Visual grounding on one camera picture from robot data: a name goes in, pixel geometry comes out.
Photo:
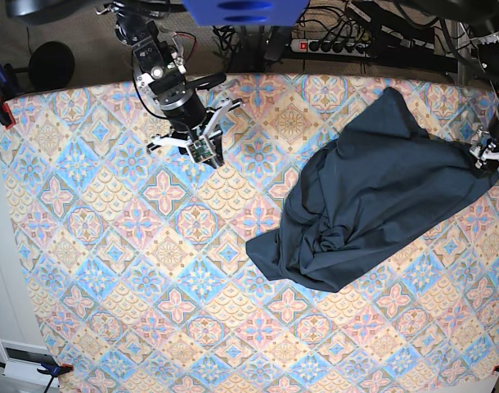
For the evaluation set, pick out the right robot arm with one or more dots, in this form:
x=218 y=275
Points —
x=159 y=72

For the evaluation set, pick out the blue clamp lower left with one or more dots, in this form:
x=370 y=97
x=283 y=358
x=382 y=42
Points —
x=49 y=370

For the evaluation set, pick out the white power strip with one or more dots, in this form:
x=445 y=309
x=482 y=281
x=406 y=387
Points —
x=330 y=47

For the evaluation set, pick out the patterned tile tablecloth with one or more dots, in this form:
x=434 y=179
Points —
x=136 y=263

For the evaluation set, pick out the blue clamp upper left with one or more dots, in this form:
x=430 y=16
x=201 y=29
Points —
x=8 y=90

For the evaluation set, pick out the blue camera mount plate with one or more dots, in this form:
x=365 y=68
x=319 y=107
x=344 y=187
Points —
x=245 y=12

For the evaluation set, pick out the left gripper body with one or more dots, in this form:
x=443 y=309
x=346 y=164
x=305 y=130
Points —
x=485 y=147

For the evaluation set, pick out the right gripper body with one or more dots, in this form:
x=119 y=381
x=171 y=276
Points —
x=191 y=123

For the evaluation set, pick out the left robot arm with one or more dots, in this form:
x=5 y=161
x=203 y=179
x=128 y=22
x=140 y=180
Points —
x=483 y=19

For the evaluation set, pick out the white wall outlet box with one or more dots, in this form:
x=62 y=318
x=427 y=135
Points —
x=22 y=361

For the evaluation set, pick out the black round stool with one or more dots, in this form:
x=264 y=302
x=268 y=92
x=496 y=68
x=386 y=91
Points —
x=51 y=66

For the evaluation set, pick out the blue clamp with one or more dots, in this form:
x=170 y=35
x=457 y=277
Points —
x=49 y=370
x=8 y=90

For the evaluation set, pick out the dark navy t-shirt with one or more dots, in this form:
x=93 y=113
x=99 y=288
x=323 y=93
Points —
x=365 y=195

